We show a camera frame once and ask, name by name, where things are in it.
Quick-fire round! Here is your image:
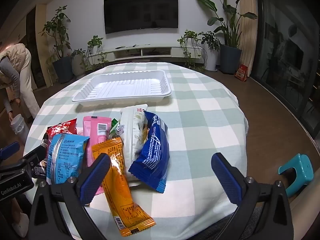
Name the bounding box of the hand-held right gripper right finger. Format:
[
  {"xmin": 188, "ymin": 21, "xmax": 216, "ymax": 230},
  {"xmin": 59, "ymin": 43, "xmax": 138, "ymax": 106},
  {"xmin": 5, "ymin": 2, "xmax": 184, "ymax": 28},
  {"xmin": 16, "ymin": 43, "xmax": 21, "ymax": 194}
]
[{"xmin": 207, "ymin": 152, "xmax": 294, "ymax": 240}]

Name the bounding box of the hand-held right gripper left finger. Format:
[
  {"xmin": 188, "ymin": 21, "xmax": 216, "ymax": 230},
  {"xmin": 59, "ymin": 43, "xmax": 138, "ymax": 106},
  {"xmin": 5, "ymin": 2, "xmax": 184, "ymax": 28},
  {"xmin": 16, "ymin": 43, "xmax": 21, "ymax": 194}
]
[{"xmin": 27, "ymin": 152, "xmax": 112, "ymax": 240}]

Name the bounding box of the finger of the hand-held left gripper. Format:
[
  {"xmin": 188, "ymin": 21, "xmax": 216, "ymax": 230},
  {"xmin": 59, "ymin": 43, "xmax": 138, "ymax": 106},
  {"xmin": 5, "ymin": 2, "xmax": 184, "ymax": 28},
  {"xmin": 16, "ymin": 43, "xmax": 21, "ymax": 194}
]
[
  {"xmin": 21, "ymin": 144, "xmax": 49, "ymax": 172},
  {"xmin": 0, "ymin": 141, "xmax": 21, "ymax": 161}
]

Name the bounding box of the black snack packet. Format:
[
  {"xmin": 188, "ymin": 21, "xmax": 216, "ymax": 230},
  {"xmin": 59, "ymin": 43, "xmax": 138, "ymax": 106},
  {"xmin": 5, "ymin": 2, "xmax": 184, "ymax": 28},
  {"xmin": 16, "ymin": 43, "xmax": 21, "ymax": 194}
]
[{"xmin": 32, "ymin": 133, "xmax": 49, "ymax": 178}]

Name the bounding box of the orange snack packet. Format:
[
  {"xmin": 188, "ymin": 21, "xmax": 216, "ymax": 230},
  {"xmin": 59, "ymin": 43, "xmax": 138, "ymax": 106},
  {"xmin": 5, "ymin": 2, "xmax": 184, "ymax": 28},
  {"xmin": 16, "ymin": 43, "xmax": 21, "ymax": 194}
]
[{"xmin": 91, "ymin": 137, "xmax": 156, "ymax": 238}]

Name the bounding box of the light blue snack packet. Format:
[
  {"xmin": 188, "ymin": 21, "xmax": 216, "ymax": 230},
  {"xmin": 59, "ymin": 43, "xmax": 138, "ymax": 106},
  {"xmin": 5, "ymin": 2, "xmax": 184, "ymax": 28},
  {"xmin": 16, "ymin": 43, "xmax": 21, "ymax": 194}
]
[{"xmin": 46, "ymin": 134, "xmax": 90, "ymax": 186}]

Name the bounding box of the red packet with brown balls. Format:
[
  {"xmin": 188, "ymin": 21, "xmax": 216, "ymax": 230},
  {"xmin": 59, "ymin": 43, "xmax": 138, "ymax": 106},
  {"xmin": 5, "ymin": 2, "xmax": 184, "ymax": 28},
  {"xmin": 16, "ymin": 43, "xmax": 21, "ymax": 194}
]
[{"xmin": 46, "ymin": 119, "xmax": 78, "ymax": 141}]

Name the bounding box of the pink snack packet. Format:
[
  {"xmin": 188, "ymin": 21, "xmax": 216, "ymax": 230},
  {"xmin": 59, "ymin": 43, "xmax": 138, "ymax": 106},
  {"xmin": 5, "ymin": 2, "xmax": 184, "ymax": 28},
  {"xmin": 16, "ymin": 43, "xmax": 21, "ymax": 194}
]
[{"xmin": 82, "ymin": 116, "xmax": 112, "ymax": 195}]

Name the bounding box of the green snack packet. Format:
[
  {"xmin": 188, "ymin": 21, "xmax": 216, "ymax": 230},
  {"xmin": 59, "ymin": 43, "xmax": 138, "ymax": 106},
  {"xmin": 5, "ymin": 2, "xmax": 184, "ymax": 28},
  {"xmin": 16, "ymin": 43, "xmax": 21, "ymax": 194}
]
[{"xmin": 109, "ymin": 119, "xmax": 121, "ymax": 140}]

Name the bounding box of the white snack packet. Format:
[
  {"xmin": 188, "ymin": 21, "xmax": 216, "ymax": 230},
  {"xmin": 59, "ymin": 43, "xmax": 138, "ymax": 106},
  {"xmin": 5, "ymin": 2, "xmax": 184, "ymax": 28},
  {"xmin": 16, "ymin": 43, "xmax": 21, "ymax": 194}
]
[{"xmin": 117, "ymin": 104, "xmax": 149, "ymax": 181}]

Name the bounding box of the dark blue snack packet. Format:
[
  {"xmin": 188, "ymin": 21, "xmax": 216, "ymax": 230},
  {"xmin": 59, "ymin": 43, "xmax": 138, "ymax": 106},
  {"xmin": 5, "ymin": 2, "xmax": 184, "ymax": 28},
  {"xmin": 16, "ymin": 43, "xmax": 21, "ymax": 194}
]
[{"xmin": 128, "ymin": 111, "xmax": 170, "ymax": 194}]

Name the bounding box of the white plastic tray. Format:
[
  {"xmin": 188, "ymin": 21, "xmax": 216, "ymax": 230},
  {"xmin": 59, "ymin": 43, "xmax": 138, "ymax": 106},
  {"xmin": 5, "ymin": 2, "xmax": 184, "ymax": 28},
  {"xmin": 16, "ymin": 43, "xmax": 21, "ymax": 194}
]
[{"xmin": 72, "ymin": 70, "xmax": 172, "ymax": 106}]

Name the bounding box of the white trash bin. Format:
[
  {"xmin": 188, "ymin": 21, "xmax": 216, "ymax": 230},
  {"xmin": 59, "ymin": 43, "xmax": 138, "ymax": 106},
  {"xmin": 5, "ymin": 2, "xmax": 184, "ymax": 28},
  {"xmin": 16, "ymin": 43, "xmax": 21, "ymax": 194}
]
[{"xmin": 10, "ymin": 114, "xmax": 29, "ymax": 141}]

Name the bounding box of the white slipper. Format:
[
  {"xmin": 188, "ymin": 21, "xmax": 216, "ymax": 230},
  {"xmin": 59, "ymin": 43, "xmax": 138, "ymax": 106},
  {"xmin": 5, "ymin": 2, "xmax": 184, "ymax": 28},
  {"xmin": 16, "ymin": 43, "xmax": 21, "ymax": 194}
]
[{"xmin": 11, "ymin": 212, "xmax": 30, "ymax": 238}]

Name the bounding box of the green checked tablecloth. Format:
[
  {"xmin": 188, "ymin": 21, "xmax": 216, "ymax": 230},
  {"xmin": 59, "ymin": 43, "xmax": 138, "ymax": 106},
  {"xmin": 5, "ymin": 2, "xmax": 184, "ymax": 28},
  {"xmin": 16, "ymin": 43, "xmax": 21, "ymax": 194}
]
[{"xmin": 24, "ymin": 62, "xmax": 250, "ymax": 240}]

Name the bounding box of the teal plastic stool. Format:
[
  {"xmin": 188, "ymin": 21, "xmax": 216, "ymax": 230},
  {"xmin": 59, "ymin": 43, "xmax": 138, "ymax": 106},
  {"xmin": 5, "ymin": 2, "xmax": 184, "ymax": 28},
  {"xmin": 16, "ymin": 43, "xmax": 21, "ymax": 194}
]
[{"xmin": 277, "ymin": 153, "xmax": 314, "ymax": 198}]

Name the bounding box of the leafy tree in grey-blue pot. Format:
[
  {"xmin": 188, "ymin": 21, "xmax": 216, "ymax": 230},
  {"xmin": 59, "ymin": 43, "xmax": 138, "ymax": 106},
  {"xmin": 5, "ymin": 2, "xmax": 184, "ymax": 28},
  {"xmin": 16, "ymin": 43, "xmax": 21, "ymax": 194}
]
[{"xmin": 40, "ymin": 5, "xmax": 74, "ymax": 84}]

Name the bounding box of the plant in ribbed white pot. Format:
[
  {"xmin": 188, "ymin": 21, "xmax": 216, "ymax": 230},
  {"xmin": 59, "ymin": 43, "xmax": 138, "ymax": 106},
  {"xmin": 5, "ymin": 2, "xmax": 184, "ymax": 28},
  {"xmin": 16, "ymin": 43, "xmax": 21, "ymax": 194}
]
[{"xmin": 71, "ymin": 49, "xmax": 87, "ymax": 79}]

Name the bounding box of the red paper bag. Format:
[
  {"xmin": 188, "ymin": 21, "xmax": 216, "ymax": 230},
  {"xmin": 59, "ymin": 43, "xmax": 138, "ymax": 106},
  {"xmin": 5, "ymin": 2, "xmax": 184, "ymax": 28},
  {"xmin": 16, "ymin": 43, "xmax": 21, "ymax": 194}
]
[{"xmin": 234, "ymin": 64, "xmax": 249, "ymax": 82}]

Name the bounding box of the large-leaf plant in dark pot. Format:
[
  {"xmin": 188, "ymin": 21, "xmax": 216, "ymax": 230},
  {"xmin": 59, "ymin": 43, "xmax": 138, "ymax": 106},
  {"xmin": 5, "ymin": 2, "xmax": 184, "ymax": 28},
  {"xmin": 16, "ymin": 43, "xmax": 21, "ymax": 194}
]
[{"xmin": 195, "ymin": 0, "xmax": 258, "ymax": 74}]

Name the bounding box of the small plant in white pot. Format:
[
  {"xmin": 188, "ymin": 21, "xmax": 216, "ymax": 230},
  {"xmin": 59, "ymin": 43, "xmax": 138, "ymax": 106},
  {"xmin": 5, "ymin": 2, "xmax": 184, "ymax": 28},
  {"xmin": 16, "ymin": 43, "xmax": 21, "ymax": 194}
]
[{"xmin": 200, "ymin": 31, "xmax": 221, "ymax": 72}]

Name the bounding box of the trailing green vine plant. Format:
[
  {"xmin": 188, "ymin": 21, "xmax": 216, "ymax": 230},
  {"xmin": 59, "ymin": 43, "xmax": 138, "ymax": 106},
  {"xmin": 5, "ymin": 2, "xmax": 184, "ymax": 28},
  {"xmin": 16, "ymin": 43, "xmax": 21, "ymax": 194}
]
[{"xmin": 86, "ymin": 35, "xmax": 110, "ymax": 71}]

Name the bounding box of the glass sliding door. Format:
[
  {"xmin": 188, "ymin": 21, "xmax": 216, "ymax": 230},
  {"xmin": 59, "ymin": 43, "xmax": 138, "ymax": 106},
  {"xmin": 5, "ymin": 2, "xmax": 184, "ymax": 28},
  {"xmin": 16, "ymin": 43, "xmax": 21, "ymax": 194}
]
[{"xmin": 255, "ymin": 0, "xmax": 320, "ymax": 142}]

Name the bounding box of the white television cabinet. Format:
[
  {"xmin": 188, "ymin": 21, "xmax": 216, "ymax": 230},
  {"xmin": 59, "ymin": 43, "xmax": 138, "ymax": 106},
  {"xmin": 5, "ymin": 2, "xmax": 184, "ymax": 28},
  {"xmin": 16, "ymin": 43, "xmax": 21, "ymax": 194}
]
[{"xmin": 87, "ymin": 45, "xmax": 208, "ymax": 66}]

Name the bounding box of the vine plant on stand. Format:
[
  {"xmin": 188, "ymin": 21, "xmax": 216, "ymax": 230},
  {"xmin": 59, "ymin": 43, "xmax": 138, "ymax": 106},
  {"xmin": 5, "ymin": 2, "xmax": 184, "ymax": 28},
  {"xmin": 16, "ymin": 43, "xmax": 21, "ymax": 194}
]
[{"xmin": 177, "ymin": 30, "xmax": 203, "ymax": 68}]

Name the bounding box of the beige curtain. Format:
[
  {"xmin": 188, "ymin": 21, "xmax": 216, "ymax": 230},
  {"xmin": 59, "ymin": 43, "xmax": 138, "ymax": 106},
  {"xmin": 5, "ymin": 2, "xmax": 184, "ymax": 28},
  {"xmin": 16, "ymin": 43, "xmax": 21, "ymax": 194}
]
[{"xmin": 237, "ymin": 0, "xmax": 258, "ymax": 73}]

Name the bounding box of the wall-mounted black television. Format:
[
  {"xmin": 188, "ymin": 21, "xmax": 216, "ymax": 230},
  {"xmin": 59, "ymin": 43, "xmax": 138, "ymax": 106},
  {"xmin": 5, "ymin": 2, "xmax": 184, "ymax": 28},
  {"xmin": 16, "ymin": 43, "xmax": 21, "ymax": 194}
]
[{"xmin": 104, "ymin": 0, "xmax": 179, "ymax": 35}]

